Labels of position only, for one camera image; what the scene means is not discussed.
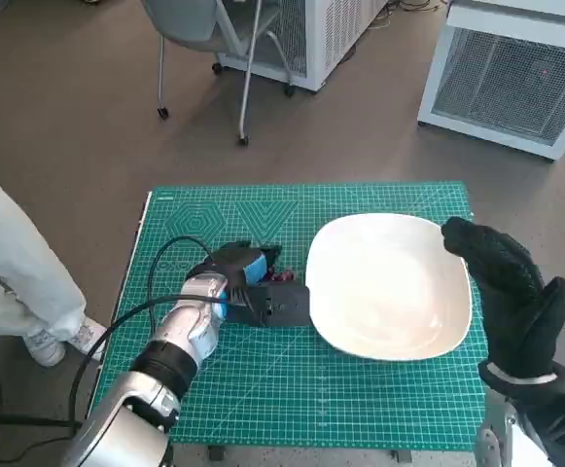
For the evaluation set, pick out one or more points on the black gloved right hand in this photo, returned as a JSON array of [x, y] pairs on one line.
[[510, 297]]

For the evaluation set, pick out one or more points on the black left hand blue tape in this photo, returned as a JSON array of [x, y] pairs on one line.
[[243, 260]]

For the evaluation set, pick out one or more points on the red toy grape bunch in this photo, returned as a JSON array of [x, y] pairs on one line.
[[283, 277]]

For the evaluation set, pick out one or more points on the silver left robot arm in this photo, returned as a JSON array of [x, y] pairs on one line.
[[189, 321]]

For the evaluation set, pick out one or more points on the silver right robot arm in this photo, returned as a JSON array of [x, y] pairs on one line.
[[493, 433]]

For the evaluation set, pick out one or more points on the white square plate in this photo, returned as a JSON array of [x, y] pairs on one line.
[[389, 287]]

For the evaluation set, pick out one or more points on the green cutting mat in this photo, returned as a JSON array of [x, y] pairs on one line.
[[287, 384]]

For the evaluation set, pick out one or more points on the white cabinet with mesh front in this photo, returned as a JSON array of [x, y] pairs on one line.
[[505, 82]]

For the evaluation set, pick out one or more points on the person in white trousers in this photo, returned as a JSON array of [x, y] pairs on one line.
[[14, 272]]

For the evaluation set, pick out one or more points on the grey chair with metal legs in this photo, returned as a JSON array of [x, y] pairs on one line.
[[189, 24]]

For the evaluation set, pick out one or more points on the white cabinet with mesh side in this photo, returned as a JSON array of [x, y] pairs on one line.
[[330, 34]]

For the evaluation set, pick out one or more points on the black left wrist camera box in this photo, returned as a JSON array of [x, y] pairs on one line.
[[277, 305]]

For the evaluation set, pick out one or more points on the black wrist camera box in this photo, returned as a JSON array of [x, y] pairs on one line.
[[277, 305], [559, 428]]

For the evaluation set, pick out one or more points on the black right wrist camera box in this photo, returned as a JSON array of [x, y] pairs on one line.
[[559, 428]]

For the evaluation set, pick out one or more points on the black table bracket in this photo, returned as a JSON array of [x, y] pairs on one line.
[[401, 457], [216, 453]]

